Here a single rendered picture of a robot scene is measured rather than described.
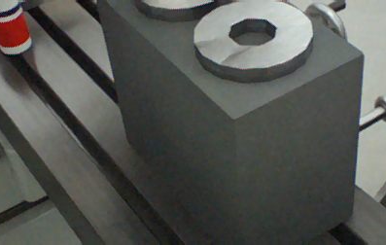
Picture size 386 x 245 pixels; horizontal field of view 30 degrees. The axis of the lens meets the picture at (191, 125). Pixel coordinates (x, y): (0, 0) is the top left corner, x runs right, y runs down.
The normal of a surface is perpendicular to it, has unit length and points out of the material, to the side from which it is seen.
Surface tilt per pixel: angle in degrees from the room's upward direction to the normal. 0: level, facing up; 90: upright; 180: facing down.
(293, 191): 90
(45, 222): 90
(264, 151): 90
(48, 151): 0
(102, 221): 0
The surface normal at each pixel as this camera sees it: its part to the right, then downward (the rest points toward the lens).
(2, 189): 0.55, 0.52
